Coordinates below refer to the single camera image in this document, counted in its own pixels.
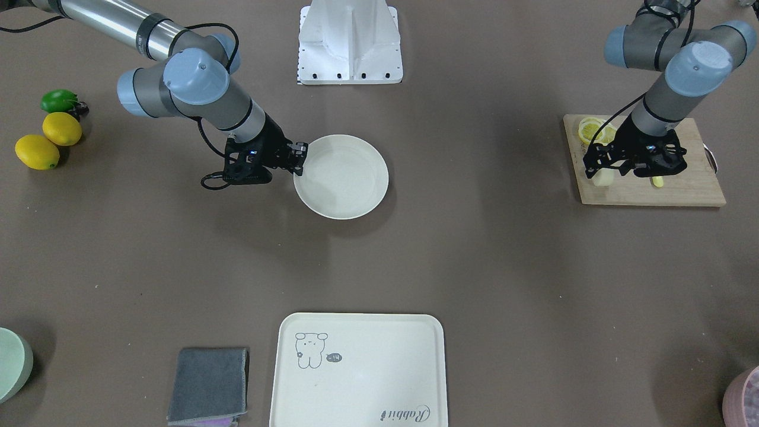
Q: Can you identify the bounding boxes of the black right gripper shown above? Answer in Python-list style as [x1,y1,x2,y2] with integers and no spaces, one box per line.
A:
[224,114,309,186]

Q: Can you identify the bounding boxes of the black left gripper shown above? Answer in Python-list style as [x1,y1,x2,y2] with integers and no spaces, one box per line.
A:
[583,118,688,179]

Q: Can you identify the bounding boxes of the white steamed bun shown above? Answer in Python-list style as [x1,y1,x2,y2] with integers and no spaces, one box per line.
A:
[591,168,616,187]

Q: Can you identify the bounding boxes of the cream round plate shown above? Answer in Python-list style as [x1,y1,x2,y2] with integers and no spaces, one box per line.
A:
[294,135,390,221]

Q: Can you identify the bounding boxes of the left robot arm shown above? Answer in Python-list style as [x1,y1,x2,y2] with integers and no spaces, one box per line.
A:
[583,1,757,179]

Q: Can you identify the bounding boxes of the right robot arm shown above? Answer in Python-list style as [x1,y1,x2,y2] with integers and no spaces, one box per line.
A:
[2,1,308,186]

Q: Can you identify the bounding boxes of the cream rabbit serving tray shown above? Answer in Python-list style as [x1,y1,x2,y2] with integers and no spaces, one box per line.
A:
[269,313,448,426]

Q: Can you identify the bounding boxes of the lemon slice back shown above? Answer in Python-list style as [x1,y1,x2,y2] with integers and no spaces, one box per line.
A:
[596,125,617,145]

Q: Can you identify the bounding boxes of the lemon slice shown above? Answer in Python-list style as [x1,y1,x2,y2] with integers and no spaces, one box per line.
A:
[577,116,605,145]
[596,125,617,145]

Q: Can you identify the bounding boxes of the lemon slice front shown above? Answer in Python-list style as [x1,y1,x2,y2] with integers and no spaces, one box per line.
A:
[577,116,605,145]

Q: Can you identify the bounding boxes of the bamboo cutting board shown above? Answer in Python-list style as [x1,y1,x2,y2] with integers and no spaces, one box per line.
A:
[562,114,726,208]

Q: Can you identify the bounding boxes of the dark cherries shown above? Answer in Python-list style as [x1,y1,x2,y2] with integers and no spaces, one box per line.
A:
[66,101,90,122]

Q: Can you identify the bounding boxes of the upper yellow lemon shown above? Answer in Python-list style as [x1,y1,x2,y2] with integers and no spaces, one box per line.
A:
[42,113,83,146]

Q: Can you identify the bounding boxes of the yellow lemon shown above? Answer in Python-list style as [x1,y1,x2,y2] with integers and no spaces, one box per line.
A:
[42,113,83,146]
[15,133,60,170]

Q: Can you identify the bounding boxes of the green lime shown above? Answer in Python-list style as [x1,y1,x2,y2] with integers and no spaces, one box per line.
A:
[40,89,79,113]

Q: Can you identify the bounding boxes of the folded grey cloth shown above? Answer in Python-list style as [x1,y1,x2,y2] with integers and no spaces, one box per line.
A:
[167,347,248,426]

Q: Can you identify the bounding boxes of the lower yellow lemon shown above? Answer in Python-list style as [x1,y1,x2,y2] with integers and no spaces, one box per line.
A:
[15,133,60,170]

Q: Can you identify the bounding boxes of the pink ice bucket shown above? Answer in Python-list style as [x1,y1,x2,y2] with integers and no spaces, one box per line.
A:
[722,367,758,426]

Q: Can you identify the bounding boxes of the mint green bowl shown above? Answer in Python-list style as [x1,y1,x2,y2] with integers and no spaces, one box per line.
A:
[1,327,33,403]

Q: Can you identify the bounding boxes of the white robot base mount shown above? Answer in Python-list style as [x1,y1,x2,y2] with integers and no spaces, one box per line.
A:
[296,1,404,85]

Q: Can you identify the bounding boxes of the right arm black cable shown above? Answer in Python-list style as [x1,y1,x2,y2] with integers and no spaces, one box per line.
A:
[184,23,245,191]

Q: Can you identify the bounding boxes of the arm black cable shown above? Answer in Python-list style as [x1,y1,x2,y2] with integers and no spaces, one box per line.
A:
[592,0,694,146]
[184,23,245,191]

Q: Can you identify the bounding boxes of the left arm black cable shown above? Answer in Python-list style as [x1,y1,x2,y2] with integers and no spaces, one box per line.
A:
[592,0,694,146]

